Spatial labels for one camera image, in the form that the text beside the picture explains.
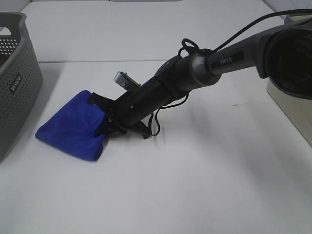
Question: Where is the beige plastic bin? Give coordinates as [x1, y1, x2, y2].
[265, 18, 312, 144]

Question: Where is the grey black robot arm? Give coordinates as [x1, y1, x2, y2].
[88, 19, 312, 138]

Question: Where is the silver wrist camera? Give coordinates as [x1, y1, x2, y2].
[114, 71, 141, 92]

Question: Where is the blue towel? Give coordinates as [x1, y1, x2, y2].
[35, 90, 105, 162]

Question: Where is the black cable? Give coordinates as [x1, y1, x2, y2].
[148, 9, 312, 137]

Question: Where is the grey perforated plastic basket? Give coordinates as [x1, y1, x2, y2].
[0, 12, 43, 160]

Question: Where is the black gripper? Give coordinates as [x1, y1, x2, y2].
[87, 77, 180, 139]

